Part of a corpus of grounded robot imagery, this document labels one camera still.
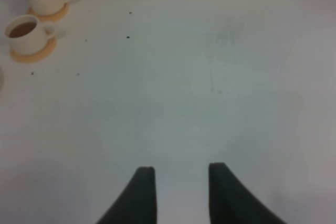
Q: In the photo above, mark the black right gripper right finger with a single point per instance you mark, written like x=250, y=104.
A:
x=231, y=202

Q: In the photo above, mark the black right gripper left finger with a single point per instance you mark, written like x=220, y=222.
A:
x=137, y=203

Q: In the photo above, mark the near orange coaster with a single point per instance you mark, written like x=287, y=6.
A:
x=44, y=53

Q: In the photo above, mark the orange coaster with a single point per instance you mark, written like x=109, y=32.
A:
x=44, y=53
x=50, y=18

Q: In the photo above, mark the near white teacup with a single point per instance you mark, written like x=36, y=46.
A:
x=27, y=35

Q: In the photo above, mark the far orange coaster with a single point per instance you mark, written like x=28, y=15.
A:
x=50, y=18

